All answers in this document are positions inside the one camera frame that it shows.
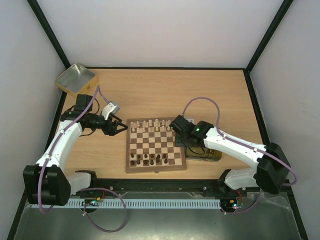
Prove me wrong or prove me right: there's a dark chess king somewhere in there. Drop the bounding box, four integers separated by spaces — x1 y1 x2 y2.
155 154 161 163

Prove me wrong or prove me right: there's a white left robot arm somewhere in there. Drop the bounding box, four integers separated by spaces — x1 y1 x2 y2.
23 110 128 213

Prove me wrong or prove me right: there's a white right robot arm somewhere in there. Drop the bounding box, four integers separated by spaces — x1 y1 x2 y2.
170 115 292 196

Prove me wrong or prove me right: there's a wooden chess board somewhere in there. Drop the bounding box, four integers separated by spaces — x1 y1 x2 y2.
125 117 187 174

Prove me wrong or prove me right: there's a yellow tin tray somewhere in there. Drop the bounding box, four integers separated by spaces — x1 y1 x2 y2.
185 147 222 162

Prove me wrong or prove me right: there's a gold tin box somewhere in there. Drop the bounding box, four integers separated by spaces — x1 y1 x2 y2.
55 63 99 98

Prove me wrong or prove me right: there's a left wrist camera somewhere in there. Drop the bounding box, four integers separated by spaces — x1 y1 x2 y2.
101 101 120 120

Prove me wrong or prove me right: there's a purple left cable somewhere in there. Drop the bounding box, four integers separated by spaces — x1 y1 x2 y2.
38 85 128 232

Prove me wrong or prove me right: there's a purple cable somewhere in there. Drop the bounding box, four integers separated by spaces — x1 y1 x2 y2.
182 96 299 215
38 85 128 232

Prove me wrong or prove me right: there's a black enclosure frame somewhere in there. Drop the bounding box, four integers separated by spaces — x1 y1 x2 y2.
7 0 308 240

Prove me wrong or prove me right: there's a white slotted cable duct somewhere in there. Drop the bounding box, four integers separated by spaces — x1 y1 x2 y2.
66 198 222 210

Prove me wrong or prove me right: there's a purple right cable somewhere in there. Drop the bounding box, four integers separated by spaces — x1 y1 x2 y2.
182 96 299 215

